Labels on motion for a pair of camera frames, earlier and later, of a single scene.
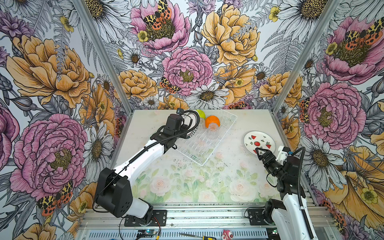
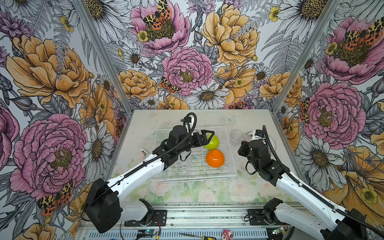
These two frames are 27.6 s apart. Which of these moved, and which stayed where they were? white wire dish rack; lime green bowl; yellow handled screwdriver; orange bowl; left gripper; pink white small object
Moved: orange bowl; left gripper; white wire dish rack; lime green bowl
Stayed: pink white small object; yellow handled screwdriver
